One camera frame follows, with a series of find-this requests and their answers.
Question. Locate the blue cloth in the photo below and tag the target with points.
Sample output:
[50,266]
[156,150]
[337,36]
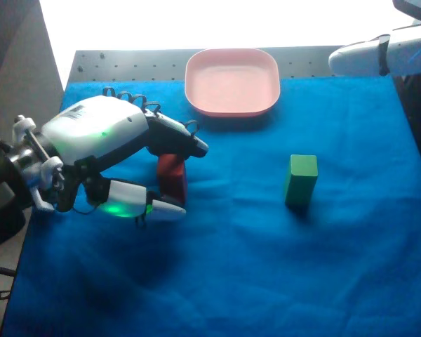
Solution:
[249,263]

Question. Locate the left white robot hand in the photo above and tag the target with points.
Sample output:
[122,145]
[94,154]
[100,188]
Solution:
[94,130]

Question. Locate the pink square plate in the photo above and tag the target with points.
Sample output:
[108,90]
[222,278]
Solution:
[231,84]

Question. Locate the red wooden block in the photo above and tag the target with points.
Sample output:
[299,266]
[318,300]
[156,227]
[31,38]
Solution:
[172,175]

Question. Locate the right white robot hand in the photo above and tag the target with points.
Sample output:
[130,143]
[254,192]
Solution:
[361,59]

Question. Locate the green wooden block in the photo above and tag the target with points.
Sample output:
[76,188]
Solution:
[300,182]

